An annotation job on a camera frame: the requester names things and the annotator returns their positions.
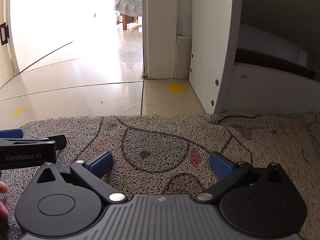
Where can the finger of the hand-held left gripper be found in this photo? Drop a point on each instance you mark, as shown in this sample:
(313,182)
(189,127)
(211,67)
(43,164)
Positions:
(11,133)
(60,141)

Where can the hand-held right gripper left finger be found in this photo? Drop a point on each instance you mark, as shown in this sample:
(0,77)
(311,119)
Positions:
(102,165)

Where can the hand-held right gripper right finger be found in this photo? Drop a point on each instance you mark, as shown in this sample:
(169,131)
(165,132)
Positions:
(221,166)

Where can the white shoe cabinet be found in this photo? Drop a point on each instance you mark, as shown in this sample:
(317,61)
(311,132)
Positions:
(207,30)

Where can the person's left hand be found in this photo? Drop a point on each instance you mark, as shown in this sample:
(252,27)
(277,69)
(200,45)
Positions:
(3,187)

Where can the yellow star sticker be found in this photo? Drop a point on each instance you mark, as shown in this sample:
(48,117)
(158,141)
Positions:
(175,87)
(18,110)

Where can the printed cartoon doormat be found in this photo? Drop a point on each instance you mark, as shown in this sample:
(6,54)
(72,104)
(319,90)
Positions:
(162,140)

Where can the black door latch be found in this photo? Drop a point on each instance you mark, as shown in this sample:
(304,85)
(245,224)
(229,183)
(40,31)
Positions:
(3,33)

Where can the bed with grey sheet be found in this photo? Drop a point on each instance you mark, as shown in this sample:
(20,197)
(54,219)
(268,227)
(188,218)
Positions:
(128,2)

